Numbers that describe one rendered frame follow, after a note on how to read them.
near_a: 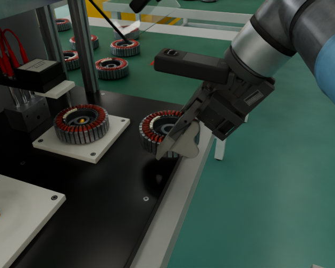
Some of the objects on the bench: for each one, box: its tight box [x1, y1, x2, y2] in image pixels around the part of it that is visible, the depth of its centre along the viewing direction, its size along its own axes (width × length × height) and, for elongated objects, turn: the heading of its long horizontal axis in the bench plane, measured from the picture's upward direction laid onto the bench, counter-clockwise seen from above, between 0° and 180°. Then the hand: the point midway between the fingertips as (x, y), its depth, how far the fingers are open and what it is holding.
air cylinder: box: [4, 94, 51, 132], centre depth 63 cm, size 5×8×6 cm
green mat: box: [43, 23, 232, 105], centre depth 108 cm, size 94×61×1 cm, turn 70°
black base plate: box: [0, 86, 200, 268], centre depth 53 cm, size 47×64×2 cm
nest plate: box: [32, 115, 130, 164], centre depth 61 cm, size 15×15×1 cm
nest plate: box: [0, 173, 66, 268], centre depth 42 cm, size 15×15×1 cm
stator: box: [63, 50, 80, 71], centre depth 96 cm, size 11×11×4 cm
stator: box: [70, 35, 99, 51], centre depth 112 cm, size 11×11×4 cm
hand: (167, 133), depth 52 cm, fingers closed on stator, 13 cm apart
